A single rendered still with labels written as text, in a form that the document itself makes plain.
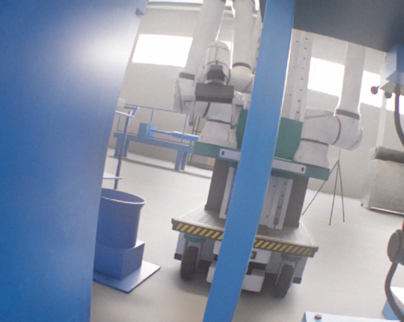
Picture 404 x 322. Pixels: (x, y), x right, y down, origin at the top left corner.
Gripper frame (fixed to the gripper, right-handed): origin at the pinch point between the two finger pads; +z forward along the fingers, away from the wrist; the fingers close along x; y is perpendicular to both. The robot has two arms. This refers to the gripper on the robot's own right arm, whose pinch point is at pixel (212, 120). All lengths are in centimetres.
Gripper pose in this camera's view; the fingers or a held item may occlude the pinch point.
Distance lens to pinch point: 115.5
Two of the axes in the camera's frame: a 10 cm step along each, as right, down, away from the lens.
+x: -10.0, -0.8, 0.1
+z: -0.8, 9.2, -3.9
